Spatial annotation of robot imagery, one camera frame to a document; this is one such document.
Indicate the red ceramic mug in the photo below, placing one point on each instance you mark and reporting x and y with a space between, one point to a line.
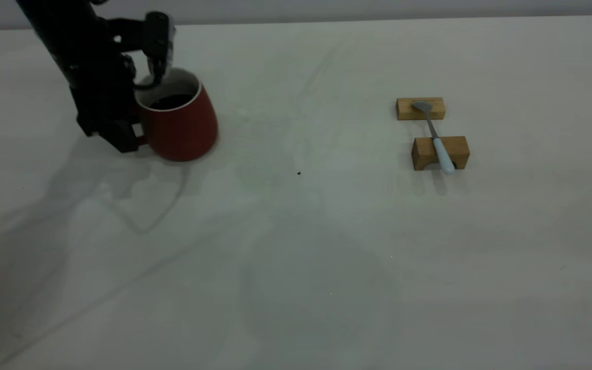
183 128

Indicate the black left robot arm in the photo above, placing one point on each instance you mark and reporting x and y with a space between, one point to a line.
65 31

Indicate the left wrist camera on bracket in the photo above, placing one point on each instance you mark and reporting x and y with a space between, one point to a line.
157 36

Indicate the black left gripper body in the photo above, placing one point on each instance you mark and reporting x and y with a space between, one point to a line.
100 97

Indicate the flat rectangular wooden block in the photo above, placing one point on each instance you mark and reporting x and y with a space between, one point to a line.
406 111

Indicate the arched wooden block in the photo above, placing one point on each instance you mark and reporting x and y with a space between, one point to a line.
459 149

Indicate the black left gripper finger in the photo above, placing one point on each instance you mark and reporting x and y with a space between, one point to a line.
120 137

